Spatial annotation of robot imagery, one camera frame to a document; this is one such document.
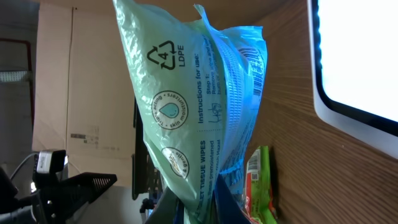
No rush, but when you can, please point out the white barcode scanner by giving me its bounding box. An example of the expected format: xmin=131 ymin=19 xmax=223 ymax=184
xmin=307 ymin=0 xmax=397 ymax=157

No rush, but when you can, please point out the grey plastic mesh basket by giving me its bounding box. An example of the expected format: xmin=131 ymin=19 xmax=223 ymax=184
xmin=131 ymin=100 xmax=163 ymax=200

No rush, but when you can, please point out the green snack packet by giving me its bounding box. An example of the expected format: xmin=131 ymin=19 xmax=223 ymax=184
xmin=244 ymin=146 xmax=277 ymax=224

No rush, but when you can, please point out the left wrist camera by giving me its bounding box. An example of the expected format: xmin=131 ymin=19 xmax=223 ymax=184
xmin=33 ymin=150 xmax=66 ymax=181

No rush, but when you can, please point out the blue Oreo cookie pack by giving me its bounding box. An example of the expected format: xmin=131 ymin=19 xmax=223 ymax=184
xmin=172 ymin=177 xmax=251 ymax=224

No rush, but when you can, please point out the teal snack packet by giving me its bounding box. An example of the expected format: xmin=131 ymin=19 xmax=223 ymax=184
xmin=113 ymin=1 xmax=267 ymax=223

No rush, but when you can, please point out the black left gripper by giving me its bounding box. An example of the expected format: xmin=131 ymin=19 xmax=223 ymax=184
xmin=1 ymin=170 xmax=118 ymax=224

